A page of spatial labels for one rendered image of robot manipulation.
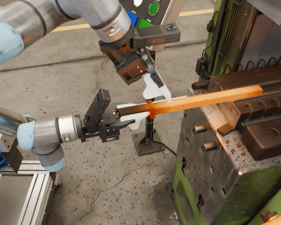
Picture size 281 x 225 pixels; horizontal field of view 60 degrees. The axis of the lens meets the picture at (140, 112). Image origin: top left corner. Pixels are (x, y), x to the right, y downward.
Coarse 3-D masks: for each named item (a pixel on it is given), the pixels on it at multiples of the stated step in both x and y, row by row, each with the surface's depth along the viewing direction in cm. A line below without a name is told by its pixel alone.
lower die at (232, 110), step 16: (224, 80) 85; (240, 80) 84; (256, 80) 84; (272, 80) 84; (256, 96) 77; (272, 96) 78; (224, 112) 82; (240, 112) 73; (256, 112) 75; (272, 112) 77
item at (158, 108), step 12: (192, 96) 75; (204, 96) 75; (216, 96) 76; (228, 96) 76; (240, 96) 77; (120, 108) 71; (132, 108) 71; (144, 108) 71; (156, 108) 72; (168, 108) 72; (180, 108) 74
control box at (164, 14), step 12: (120, 0) 112; (132, 0) 107; (144, 0) 102; (156, 0) 98; (168, 0) 95; (180, 0) 96; (132, 12) 107; (144, 12) 103; (156, 12) 98; (168, 12) 96; (156, 24) 99; (156, 48) 104
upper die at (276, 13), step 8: (248, 0) 61; (256, 0) 58; (264, 0) 55; (272, 0) 53; (280, 0) 51; (264, 8) 56; (272, 8) 54; (280, 8) 52; (272, 16) 54; (280, 16) 52; (280, 24) 52
